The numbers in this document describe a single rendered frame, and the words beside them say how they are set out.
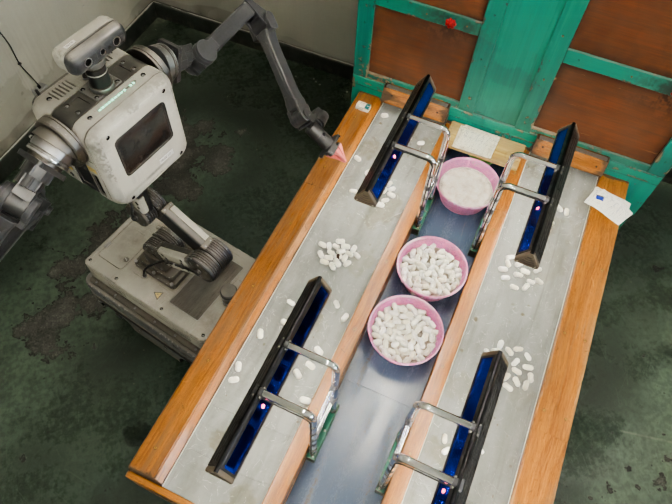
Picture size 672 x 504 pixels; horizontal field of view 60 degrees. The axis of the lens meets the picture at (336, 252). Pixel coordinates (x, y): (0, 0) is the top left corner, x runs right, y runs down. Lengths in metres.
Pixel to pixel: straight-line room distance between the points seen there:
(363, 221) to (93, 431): 1.51
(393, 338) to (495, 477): 0.55
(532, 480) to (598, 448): 1.01
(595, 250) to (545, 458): 0.84
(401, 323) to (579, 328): 0.63
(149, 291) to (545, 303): 1.56
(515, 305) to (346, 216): 0.72
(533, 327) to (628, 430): 0.99
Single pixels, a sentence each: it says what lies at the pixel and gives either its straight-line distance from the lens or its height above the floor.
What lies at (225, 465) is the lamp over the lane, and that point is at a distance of 1.60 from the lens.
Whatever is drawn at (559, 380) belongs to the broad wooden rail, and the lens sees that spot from 2.16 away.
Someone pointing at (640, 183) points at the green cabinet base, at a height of 0.77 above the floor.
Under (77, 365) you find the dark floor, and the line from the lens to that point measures 3.04.
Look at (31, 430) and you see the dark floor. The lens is 3.01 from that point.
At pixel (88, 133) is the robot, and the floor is 1.45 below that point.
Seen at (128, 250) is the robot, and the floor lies 0.47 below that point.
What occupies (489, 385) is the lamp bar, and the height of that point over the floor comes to 1.11.
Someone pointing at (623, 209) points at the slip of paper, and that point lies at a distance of 2.63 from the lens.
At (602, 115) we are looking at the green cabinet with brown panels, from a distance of 2.54.
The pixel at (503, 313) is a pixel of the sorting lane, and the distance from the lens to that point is 2.22.
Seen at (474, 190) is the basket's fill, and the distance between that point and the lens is 2.51.
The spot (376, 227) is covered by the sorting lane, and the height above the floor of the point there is 0.74.
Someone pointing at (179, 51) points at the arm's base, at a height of 1.41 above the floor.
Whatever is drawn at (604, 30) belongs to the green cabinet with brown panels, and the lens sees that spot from 2.32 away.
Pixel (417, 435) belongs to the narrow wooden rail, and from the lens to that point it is 1.97.
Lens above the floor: 2.65
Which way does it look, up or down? 58 degrees down
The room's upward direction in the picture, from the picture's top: 4 degrees clockwise
